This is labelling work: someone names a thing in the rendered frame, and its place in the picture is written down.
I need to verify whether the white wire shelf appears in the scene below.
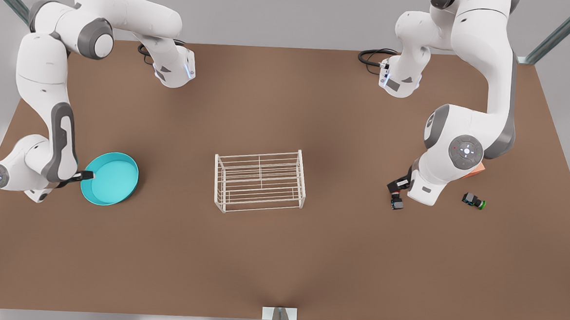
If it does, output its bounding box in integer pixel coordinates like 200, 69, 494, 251
211, 145, 309, 218

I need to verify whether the teal round plate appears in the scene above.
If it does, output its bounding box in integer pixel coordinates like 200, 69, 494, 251
79, 151, 140, 208

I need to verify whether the black cable loop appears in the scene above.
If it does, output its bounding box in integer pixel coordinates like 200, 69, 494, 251
357, 47, 401, 77
137, 37, 188, 68

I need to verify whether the green button switch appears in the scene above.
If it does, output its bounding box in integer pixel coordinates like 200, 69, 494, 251
461, 191, 488, 211

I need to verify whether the orange box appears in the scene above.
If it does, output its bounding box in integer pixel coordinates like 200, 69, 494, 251
461, 159, 486, 180

